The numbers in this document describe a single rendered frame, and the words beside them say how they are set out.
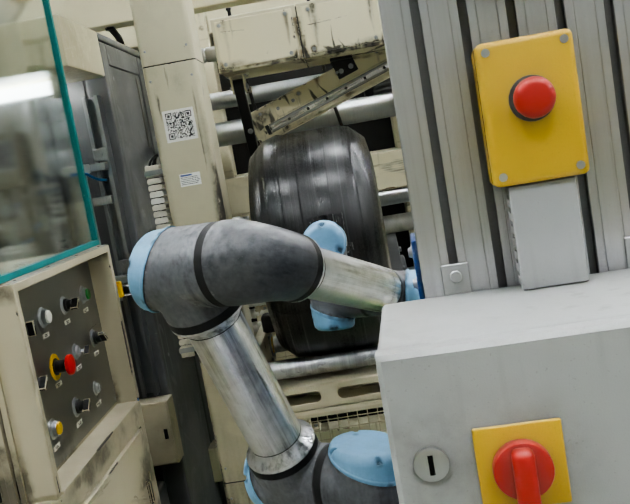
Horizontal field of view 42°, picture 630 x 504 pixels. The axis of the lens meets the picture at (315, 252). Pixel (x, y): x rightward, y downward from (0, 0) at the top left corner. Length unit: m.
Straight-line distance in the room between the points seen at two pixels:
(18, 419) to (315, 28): 1.27
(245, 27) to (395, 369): 1.69
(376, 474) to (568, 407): 0.62
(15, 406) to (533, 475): 1.01
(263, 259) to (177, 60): 1.03
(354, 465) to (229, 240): 0.40
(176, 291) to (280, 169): 0.80
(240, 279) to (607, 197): 0.46
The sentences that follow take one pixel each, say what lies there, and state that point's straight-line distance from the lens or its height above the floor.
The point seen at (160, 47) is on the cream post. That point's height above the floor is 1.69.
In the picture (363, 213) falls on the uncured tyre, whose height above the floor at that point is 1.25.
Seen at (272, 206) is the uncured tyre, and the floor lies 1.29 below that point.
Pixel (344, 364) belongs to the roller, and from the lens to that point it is 1.95.
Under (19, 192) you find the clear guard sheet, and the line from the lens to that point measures 1.60.
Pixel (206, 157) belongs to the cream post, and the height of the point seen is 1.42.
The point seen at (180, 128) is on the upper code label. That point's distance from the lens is 1.99.
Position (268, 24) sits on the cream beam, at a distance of 2.25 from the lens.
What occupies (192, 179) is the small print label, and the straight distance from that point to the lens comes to 1.99.
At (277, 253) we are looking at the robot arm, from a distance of 1.06.
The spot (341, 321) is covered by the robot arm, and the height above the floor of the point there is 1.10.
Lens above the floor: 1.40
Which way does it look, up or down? 7 degrees down
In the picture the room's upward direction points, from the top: 10 degrees counter-clockwise
